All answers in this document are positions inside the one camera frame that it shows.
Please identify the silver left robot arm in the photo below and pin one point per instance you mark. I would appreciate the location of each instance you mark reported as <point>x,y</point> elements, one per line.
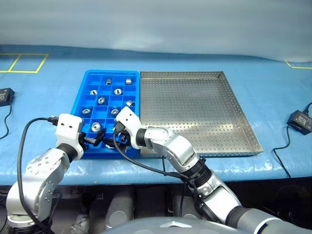
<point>41,170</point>

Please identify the blue plastic compartment tray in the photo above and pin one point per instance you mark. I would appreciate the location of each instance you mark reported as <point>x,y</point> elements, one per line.
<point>107,92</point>

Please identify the blue plastic table cover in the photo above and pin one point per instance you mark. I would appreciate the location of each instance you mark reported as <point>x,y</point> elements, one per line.
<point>48,97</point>

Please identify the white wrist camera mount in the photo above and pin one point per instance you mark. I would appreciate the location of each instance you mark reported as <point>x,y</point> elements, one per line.
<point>68,131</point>
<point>128,117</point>

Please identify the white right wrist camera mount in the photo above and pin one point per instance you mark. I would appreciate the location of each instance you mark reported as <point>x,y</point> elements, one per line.
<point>128,117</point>

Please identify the grey rounded leg housing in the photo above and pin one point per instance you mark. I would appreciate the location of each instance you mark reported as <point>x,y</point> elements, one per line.
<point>184,207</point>
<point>119,209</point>

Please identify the small black box device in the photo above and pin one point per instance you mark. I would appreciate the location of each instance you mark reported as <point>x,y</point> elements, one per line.
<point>5,96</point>
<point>299,122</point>

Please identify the crumpled clear plastic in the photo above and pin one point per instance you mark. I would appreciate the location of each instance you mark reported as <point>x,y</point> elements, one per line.
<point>80,223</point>

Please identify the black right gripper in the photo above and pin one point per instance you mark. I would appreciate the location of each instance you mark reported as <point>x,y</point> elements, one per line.
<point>125,136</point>

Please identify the small metal roller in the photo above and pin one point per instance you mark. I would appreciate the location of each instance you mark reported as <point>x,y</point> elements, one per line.
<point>95,126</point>
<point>108,146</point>
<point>101,100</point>
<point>93,92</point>
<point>129,81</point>
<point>85,111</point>
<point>130,103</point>
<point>114,111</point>
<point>118,91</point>
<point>108,81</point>

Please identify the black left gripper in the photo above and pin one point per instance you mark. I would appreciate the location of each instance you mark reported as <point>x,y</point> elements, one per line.
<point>83,141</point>

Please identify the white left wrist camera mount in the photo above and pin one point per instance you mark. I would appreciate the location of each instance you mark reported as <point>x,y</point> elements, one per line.
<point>68,131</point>

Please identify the perforated steel tray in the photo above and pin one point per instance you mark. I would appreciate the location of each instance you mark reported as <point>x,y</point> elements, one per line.
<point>195,109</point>

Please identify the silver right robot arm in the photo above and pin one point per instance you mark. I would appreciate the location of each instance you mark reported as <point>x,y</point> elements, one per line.
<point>175,148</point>

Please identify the grey robot torso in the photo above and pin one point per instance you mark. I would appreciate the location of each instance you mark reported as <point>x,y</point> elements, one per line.
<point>158,228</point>

